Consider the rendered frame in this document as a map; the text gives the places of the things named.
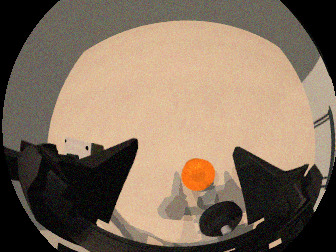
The black round stepped pedestal with silver shaft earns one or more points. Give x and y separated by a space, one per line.
220 219

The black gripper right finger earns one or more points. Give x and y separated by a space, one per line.
263 185

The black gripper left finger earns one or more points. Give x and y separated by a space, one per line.
98 179

